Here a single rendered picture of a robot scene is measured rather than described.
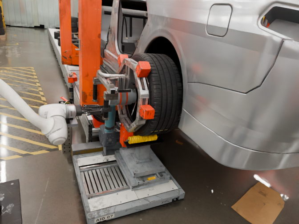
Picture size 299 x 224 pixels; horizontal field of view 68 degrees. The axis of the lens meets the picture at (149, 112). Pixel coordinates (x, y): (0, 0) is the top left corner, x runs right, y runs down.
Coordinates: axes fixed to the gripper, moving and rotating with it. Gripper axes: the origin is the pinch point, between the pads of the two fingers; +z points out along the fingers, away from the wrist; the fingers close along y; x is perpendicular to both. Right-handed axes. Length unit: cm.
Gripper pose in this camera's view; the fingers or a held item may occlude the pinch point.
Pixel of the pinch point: (106, 108)
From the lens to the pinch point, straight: 155.4
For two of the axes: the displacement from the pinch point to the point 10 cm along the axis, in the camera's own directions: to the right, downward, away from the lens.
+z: 9.0, -0.7, 4.3
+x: 1.2, -9.1, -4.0
